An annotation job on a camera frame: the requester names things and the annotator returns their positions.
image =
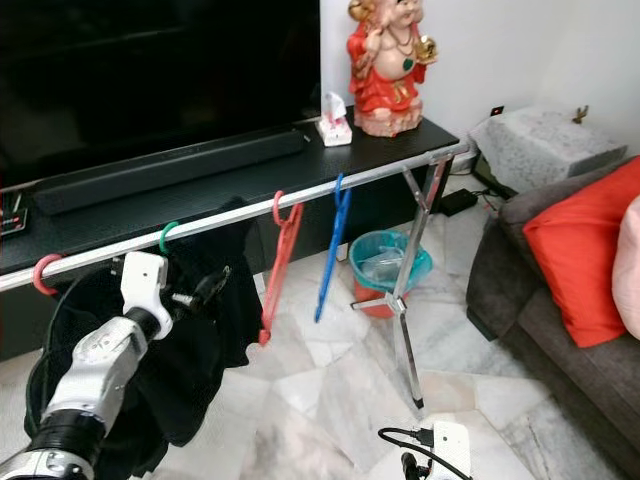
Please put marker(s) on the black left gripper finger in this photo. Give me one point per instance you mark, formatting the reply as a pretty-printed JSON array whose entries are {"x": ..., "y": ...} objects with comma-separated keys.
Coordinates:
[{"x": 210, "y": 287}]

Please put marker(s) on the green plastic hanger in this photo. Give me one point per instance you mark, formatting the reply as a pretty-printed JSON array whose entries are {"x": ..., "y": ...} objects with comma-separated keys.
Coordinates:
[{"x": 162, "y": 238}]

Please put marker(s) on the red plastic hanger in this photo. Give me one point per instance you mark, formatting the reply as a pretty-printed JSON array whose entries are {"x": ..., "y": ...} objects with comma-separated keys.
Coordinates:
[
  {"x": 268, "y": 310},
  {"x": 37, "y": 277}
]

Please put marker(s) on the blue plastic hanger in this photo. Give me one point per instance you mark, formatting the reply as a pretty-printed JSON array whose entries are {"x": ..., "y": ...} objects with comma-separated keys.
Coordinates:
[{"x": 328, "y": 260}]

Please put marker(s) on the silver clothes rack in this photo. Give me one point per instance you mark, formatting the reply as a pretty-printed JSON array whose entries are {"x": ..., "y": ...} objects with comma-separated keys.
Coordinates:
[{"x": 230, "y": 217}]

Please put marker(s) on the black soundbar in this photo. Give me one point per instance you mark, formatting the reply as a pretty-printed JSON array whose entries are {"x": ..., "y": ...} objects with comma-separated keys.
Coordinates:
[{"x": 170, "y": 168}]

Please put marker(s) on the orange bin with teal bag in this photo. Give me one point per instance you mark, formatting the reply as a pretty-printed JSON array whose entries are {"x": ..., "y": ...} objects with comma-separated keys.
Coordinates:
[{"x": 380, "y": 262}]

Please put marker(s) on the white pink tissue pack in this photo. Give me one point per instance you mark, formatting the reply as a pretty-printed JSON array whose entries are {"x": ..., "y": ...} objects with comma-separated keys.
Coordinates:
[{"x": 333, "y": 127}]

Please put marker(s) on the black television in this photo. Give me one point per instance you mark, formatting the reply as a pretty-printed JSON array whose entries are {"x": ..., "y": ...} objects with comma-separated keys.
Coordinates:
[{"x": 150, "y": 80}]

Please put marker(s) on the black TV cabinet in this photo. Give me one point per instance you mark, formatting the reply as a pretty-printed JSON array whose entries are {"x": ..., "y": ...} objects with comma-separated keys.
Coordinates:
[{"x": 380, "y": 150}]

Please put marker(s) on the black power adapter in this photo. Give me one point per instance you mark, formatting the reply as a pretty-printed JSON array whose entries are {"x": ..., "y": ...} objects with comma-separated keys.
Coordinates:
[{"x": 458, "y": 201}]

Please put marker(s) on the red laughing Buddha statue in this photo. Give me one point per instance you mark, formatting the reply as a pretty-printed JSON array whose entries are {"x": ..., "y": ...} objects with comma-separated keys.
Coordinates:
[{"x": 385, "y": 80}]

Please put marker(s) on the dark grey sofa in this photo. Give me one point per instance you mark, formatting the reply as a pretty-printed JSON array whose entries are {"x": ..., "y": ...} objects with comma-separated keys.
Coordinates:
[{"x": 510, "y": 300}]

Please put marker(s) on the grey marble side table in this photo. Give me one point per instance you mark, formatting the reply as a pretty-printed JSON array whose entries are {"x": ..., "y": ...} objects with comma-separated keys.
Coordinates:
[{"x": 540, "y": 145}]

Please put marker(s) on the red cushion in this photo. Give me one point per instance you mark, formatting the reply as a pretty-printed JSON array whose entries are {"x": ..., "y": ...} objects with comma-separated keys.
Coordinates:
[{"x": 580, "y": 260}]

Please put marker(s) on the small brass ornament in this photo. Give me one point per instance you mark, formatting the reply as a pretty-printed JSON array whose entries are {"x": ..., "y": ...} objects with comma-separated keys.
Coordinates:
[{"x": 581, "y": 114}]

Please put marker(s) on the pink cat face pillow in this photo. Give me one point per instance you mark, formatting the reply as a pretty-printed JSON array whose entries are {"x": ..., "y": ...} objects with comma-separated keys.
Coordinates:
[{"x": 630, "y": 260}]

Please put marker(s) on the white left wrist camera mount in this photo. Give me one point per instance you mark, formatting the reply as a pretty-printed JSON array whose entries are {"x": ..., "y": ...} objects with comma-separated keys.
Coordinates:
[{"x": 145, "y": 280}]

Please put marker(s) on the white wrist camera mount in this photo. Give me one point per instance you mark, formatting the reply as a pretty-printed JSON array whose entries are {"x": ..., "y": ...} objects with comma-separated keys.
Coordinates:
[
  {"x": 452, "y": 450},
  {"x": 145, "y": 280}
]

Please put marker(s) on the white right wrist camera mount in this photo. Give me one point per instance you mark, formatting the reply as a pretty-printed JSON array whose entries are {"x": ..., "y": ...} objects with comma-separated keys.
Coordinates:
[{"x": 452, "y": 450}]

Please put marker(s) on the black wall outlet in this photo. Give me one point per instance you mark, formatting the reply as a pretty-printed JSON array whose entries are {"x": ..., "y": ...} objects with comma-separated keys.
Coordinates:
[{"x": 497, "y": 110}]

